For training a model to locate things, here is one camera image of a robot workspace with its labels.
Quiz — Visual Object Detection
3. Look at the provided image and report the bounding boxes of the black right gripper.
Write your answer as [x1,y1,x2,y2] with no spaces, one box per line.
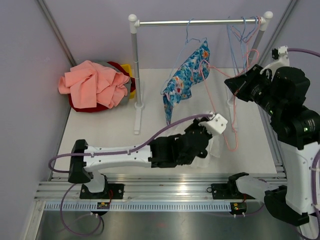
[224,64,281,117]

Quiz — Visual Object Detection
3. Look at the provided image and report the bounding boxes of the blue wire hanger grey skirt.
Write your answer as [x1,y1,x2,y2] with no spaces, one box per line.
[226,24,240,76]

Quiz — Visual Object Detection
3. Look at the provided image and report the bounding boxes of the white pleated skirt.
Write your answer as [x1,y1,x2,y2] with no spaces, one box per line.
[169,124,223,170]

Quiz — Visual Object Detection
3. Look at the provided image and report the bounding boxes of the blue hanger floral skirt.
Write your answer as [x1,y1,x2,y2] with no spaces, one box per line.
[160,18,207,95]

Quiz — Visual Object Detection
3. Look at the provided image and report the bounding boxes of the salmon pink skirt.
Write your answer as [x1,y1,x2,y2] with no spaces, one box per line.
[58,60,130,110]

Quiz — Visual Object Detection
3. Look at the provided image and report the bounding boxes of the blue hanger salmon skirt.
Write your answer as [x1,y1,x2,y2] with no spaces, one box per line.
[232,16,260,72]

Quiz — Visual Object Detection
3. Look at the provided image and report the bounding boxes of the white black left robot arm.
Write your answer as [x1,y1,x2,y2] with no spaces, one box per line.
[68,117,213,200]

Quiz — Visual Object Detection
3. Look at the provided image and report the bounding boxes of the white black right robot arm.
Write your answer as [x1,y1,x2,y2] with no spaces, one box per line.
[210,65,320,227]

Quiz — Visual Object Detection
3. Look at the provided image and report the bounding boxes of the yellow plastic bin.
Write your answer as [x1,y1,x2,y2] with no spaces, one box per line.
[120,63,137,100]

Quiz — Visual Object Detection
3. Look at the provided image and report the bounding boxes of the silver white clothes rack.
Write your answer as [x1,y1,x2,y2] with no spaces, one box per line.
[128,11,274,135]

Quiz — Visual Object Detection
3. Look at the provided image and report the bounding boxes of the red cloth garment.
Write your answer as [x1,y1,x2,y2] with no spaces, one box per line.
[58,60,136,113]

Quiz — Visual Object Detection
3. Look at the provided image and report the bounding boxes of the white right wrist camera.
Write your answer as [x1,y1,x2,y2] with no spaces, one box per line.
[260,45,290,75]

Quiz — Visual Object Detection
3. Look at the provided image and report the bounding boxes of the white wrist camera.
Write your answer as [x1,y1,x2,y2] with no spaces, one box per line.
[260,45,290,75]
[199,113,228,136]

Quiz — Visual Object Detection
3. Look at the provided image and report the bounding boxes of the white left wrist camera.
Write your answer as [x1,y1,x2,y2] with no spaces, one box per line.
[199,113,228,136]

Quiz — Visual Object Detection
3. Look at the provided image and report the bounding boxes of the empty pink wire hanger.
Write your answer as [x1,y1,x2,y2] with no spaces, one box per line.
[231,16,267,76]

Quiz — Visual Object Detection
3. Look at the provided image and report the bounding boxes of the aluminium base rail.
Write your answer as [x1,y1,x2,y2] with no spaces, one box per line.
[33,172,287,202]

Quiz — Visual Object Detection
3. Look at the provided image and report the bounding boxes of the white slotted cable duct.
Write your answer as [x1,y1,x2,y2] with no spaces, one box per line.
[44,201,231,212]

